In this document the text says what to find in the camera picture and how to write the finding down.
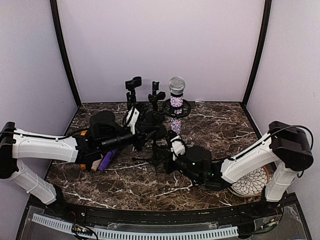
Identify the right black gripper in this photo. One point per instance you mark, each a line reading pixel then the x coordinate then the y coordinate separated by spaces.
pixel 169 169

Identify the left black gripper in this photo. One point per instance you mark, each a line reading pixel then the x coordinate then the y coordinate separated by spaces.
pixel 142 141

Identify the black stand of purple microphone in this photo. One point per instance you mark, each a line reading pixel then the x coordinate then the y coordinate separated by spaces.
pixel 160 125

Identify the black stand of beige microphone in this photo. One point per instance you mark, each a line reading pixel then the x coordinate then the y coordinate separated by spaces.
pixel 155 90

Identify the purple microphone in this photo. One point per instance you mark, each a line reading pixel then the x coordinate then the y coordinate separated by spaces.
pixel 106 160

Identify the black tripod mic stand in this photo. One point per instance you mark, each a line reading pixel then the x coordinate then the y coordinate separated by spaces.
pixel 156 158

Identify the glitter silver microphone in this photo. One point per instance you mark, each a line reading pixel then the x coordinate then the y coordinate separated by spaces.
pixel 176 86

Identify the beige pink microphone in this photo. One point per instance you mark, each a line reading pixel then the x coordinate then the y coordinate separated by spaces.
pixel 95 165

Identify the orange microphone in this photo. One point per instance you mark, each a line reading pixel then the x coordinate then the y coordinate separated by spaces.
pixel 83 166

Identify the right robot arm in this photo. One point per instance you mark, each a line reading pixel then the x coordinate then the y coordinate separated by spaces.
pixel 290 145

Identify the flower pattern plate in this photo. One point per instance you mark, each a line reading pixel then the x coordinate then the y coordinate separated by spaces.
pixel 252 184

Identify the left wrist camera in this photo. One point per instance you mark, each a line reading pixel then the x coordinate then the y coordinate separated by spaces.
pixel 132 122

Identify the black front rail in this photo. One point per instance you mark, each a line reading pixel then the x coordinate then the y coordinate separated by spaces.
pixel 233 215

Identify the white cable duct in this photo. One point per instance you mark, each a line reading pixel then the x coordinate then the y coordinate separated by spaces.
pixel 135 232

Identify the left black frame post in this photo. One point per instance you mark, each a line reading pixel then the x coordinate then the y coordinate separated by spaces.
pixel 63 51

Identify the black frame post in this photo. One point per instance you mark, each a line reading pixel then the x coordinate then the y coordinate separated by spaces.
pixel 63 51
pixel 258 53

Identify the right black frame post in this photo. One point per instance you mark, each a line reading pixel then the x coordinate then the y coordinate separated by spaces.
pixel 258 53

